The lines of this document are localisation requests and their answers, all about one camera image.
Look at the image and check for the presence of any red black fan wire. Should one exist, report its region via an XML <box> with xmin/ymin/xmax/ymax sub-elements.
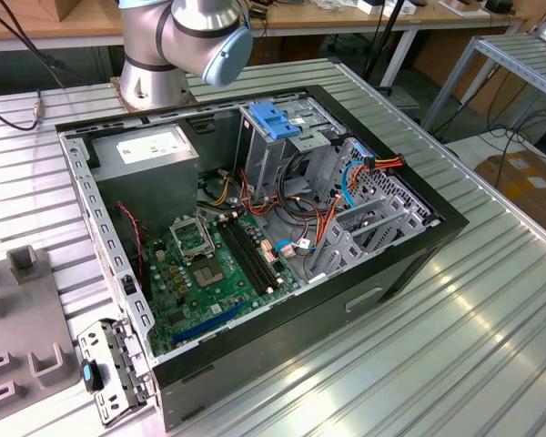
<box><xmin>116</xmin><ymin>203</ymin><xmax>146</xmax><ymax>286</ymax></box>

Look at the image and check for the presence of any orange red wire bundle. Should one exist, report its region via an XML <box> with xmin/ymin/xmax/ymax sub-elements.
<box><xmin>238</xmin><ymin>168</ymin><xmax>319</xmax><ymax>229</ymax></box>

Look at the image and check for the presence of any black case fan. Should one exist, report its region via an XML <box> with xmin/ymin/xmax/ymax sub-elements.
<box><xmin>113</xmin><ymin>204</ymin><xmax>154</xmax><ymax>301</ymax></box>

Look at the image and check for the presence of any blue plastic drive latch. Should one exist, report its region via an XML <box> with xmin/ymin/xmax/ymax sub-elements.
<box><xmin>248</xmin><ymin>102</ymin><xmax>304</xmax><ymax>142</ymax></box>

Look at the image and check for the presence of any black cable with silver plug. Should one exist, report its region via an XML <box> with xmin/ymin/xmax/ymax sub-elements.
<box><xmin>0</xmin><ymin>88</ymin><xmax>46</xmax><ymax>133</ymax></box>

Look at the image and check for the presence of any black open PC case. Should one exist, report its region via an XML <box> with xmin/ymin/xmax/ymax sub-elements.
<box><xmin>54</xmin><ymin>84</ymin><xmax>470</xmax><ymax>432</ymax></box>

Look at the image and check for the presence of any metal socket cover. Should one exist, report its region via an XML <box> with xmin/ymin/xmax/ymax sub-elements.
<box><xmin>168</xmin><ymin>216</ymin><xmax>217</xmax><ymax>262</ymax></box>

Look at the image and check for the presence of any black cable bundle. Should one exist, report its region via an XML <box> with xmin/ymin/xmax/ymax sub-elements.
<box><xmin>278</xmin><ymin>152</ymin><xmax>322</xmax><ymax>219</ymax></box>

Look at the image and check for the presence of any black blue bracket tab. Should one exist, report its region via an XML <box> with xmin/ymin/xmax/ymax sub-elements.
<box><xmin>80</xmin><ymin>357</ymin><xmax>106</xmax><ymax>393</ymax></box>

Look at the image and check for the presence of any red orange yellow power wire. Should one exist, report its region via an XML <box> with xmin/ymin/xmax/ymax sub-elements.
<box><xmin>315</xmin><ymin>153</ymin><xmax>407</xmax><ymax>248</ymax></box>

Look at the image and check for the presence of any blue expansion slot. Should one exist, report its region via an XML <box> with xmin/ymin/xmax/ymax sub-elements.
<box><xmin>171</xmin><ymin>298</ymin><xmax>247</xmax><ymax>346</ymax></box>

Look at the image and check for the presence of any metal slat side table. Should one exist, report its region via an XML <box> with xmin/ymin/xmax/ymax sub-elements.
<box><xmin>420</xmin><ymin>34</ymin><xmax>546</xmax><ymax>133</ymax></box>

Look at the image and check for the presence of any grey Dell power supply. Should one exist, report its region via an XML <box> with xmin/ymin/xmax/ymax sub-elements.
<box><xmin>89</xmin><ymin>123</ymin><xmax>200</xmax><ymax>233</ymax></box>

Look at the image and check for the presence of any grey parts rack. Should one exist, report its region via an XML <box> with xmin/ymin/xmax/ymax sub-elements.
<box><xmin>0</xmin><ymin>244</ymin><xmax>82</xmax><ymax>413</ymax></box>

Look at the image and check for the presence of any green motherboard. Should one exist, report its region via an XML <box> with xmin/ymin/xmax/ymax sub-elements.
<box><xmin>143</xmin><ymin>209</ymin><xmax>302</xmax><ymax>359</ymax></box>

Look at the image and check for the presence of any grey optical drive cage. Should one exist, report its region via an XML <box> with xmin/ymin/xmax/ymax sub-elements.
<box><xmin>233</xmin><ymin>97</ymin><xmax>348</xmax><ymax>204</ymax></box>

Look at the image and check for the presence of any blue SATA data wire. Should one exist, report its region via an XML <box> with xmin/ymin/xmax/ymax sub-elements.
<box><xmin>339</xmin><ymin>139</ymin><xmax>377</xmax><ymax>211</ymax></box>

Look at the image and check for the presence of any plain brown cardboard box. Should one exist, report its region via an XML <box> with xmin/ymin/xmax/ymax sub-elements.
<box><xmin>35</xmin><ymin>0</ymin><xmax>81</xmax><ymax>23</ymax></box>

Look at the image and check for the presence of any metal expansion card bracket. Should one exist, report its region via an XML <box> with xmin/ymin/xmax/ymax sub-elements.
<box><xmin>76</xmin><ymin>318</ymin><xmax>159</xmax><ymax>428</ymax></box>

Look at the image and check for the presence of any grey disk bay cage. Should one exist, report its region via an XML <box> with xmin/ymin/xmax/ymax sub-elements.
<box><xmin>305</xmin><ymin>136</ymin><xmax>441</xmax><ymax>284</ymax></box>

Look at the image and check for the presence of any wooden desk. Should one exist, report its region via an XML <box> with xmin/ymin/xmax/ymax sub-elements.
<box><xmin>0</xmin><ymin>0</ymin><xmax>529</xmax><ymax>52</ymax></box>

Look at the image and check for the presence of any blue wire with white plug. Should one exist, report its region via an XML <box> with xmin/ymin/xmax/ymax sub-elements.
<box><xmin>274</xmin><ymin>237</ymin><xmax>311</xmax><ymax>259</ymax></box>

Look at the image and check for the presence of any black RAM slot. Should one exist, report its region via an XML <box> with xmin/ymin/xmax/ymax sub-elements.
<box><xmin>233</xmin><ymin>213</ymin><xmax>282</xmax><ymax>289</ymax></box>
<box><xmin>216</xmin><ymin>221</ymin><xmax>264</xmax><ymax>297</ymax></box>
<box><xmin>221</xmin><ymin>219</ymin><xmax>270</xmax><ymax>294</ymax></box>
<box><xmin>227</xmin><ymin>217</ymin><xmax>276</xmax><ymax>291</ymax></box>

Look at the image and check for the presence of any brown cardboard box with labels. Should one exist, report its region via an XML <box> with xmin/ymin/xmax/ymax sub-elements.
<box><xmin>474</xmin><ymin>152</ymin><xmax>546</xmax><ymax>229</ymax></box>

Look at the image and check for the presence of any yellow black wire bundle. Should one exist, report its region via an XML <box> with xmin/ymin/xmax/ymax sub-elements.
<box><xmin>198</xmin><ymin>168</ymin><xmax>238</xmax><ymax>207</ymax></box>

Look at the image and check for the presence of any CPU socket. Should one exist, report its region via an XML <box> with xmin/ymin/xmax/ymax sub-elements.
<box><xmin>189</xmin><ymin>258</ymin><xmax>229</xmax><ymax>290</ymax></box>

